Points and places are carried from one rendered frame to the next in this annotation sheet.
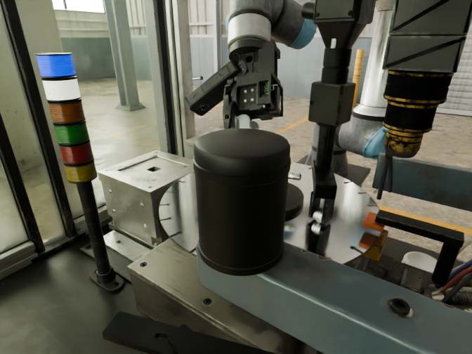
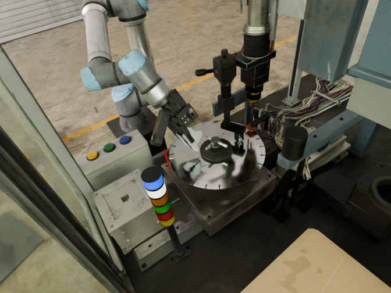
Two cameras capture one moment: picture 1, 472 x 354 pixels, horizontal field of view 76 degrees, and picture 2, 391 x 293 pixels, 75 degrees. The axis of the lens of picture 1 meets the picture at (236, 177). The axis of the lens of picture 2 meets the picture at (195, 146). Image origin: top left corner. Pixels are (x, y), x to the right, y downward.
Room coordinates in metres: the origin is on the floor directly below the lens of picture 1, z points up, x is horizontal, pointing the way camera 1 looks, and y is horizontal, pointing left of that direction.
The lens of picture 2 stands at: (0.18, 0.54, 1.58)
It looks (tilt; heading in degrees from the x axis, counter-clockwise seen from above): 43 degrees down; 298
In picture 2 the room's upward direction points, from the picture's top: 9 degrees counter-clockwise
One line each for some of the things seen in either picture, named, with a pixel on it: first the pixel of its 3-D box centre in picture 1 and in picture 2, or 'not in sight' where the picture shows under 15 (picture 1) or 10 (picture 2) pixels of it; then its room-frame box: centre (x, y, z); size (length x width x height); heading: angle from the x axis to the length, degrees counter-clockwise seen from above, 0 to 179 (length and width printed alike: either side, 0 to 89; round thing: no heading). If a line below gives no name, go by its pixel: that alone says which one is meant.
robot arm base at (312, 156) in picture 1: (327, 158); (131, 116); (0.98, -0.32, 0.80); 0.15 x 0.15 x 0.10
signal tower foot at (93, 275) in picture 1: (105, 274); (179, 252); (0.45, 0.25, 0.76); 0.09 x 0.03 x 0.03; 55
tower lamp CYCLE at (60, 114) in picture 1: (67, 110); (158, 195); (0.45, 0.25, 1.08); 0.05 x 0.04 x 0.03; 145
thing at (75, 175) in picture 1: (81, 169); (166, 216); (0.45, 0.25, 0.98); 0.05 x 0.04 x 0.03; 145
